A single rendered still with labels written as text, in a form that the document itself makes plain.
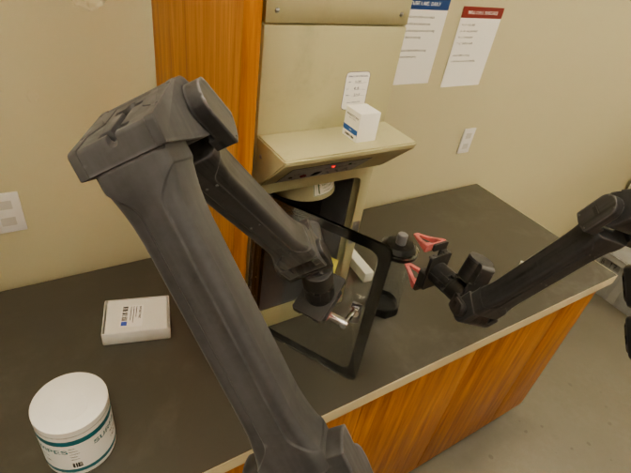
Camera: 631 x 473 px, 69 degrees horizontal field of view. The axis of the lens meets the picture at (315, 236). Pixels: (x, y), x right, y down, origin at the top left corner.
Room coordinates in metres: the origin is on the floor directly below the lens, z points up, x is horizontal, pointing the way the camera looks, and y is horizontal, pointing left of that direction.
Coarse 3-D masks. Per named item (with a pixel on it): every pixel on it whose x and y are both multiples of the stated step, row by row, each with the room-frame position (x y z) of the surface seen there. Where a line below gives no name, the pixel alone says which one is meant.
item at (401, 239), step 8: (400, 232) 1.03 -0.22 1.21; (384, 240) 1.03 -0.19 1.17; (392, 240) 1.03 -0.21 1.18; (400, 240) 1.01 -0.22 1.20; (408, 240) 1.04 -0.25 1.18; (392, 248) 0.99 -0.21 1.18; (400, 248) 1.00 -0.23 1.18; (408, 248) 1.01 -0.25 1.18; (400, 256) 0.98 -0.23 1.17; (408, 256) 0.98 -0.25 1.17
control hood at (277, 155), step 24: (264, 144) 0.80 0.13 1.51; (288, 144) 0.81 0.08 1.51; (312, 144) 0.83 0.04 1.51; (336, 144) 0.85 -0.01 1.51; (360, 144) 0.87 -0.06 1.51; (384, 144) 0.89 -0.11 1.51; (408, 144) 0.91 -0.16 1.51; (264, 168) 0.79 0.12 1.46; (288, 168) 0.75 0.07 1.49; (360, 168) 0.96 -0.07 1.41
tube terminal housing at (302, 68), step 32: (288, 32) 0.85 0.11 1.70; (320, 32) 0.89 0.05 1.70; (352, 32) 0.94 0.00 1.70; (384, 32) 0.98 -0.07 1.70; (288, 64) 0.86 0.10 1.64; (320, 64) 0.90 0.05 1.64; (352, 64) 0.95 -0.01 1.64; (384, 64) 0.99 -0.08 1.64; (288, 96) 0.86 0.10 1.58; (320, 96) 0.91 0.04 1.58; (384, 96) 1.01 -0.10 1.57; (256, 128) 0.83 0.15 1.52; (288, 128) 0.87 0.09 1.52; (320, 128) 0.91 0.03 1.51; (352, 192) 1.02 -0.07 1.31; (352, 224) 1.00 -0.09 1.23
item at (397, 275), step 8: (416, 248) 1.03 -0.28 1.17; (392, 256) 0.97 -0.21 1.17; (416, 256) 0.99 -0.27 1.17; (392, 264) 0.98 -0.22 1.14; (400, 264) 0.98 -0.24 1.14; (392, 272) 0.98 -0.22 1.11; (400, 272) 0.98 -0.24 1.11; (392, 280) 0.98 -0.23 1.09; (400, 280) 0.98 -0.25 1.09; (384, 288) 0.98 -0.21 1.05; (392, 288) 0.98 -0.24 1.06; (400, 288) 0.99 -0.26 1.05; (384, 296) 0.98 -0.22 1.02; (392, 296) 0.98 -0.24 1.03; (400, 296) 1.00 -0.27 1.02; (384, 304) 0.98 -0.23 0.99; (392, 304) 0.98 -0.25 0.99
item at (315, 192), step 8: (320, 184) 0.96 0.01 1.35; (328, 184) 0.98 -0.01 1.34; (280, 192) 0.94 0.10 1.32; (288, 192) 0.93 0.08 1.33; (296, 192) 0.93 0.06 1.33; (304, 192) 0.93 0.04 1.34; (312, 192) 0.94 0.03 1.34; (320, 192) 0.95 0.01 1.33; (328, 192) 0.97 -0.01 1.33; (296, 200) 0.92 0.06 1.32; (304, 200) 0.93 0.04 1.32; (312, 200) 0.93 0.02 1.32
